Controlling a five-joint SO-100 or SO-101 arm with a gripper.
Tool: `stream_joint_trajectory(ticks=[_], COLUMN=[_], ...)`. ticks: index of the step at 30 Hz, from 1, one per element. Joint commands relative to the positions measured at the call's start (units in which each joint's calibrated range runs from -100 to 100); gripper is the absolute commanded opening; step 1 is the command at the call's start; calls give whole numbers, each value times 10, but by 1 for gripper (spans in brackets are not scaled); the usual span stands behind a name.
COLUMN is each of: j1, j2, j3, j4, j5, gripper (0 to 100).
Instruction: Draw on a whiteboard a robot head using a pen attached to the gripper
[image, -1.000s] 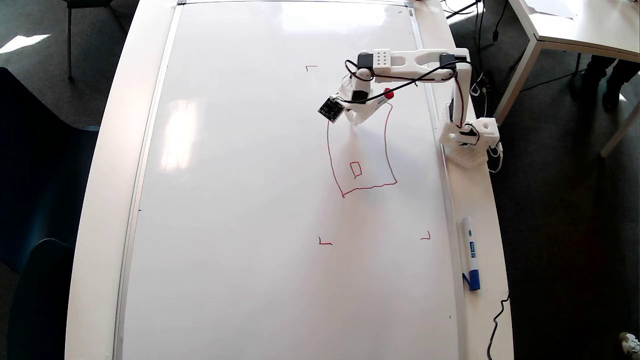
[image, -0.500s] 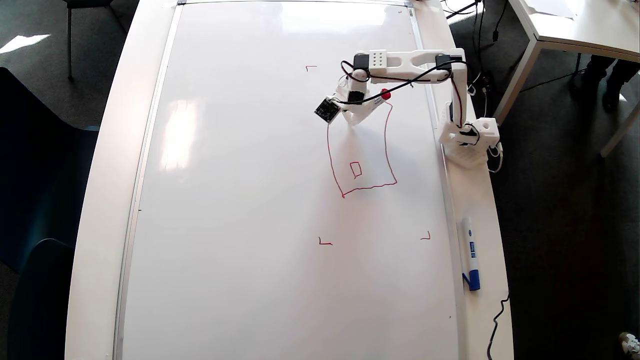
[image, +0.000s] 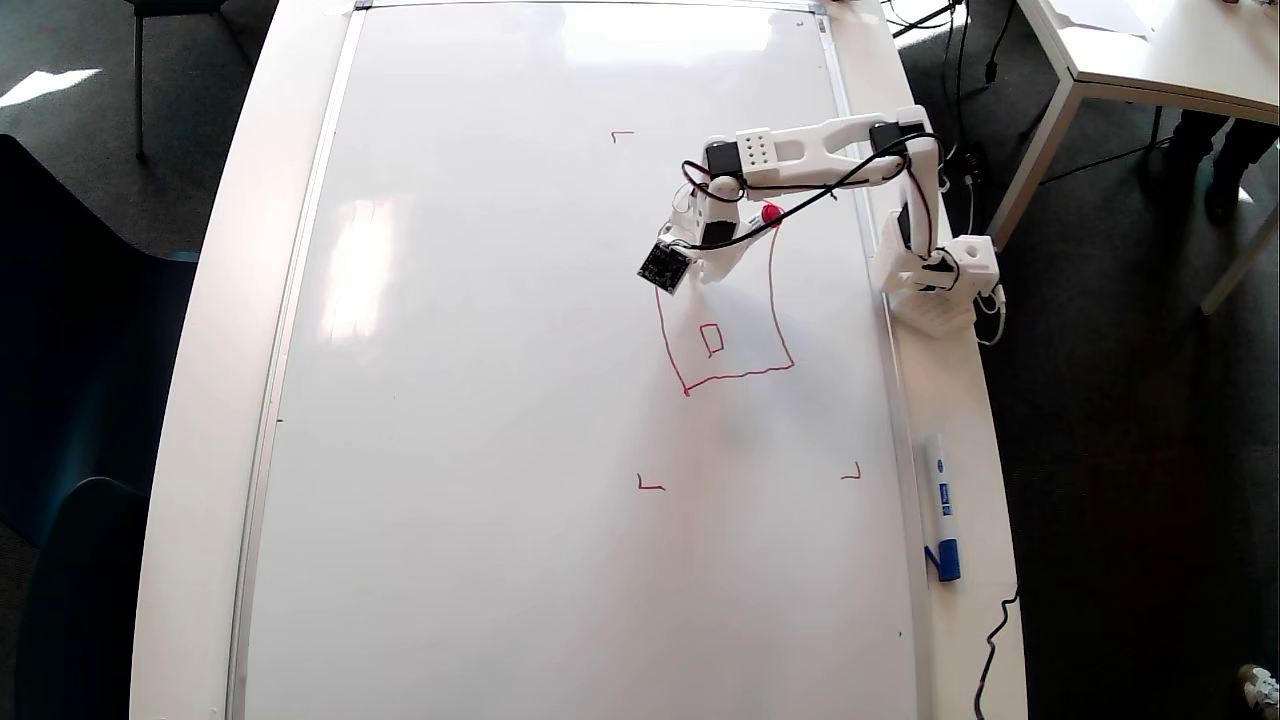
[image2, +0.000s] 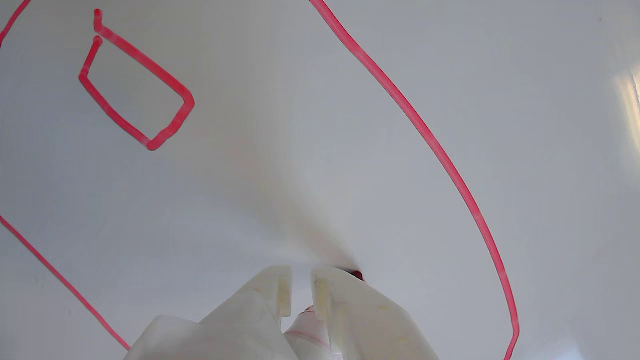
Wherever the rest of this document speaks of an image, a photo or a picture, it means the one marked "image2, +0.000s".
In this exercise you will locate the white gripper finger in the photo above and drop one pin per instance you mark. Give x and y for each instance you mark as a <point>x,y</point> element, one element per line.
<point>365,325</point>
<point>240,320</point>

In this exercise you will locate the red whiteboard marker pen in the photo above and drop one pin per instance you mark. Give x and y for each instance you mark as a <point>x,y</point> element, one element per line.
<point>307,340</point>

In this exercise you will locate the white whiteboard with metal frame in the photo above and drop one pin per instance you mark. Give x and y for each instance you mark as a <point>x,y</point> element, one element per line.
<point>350,125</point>

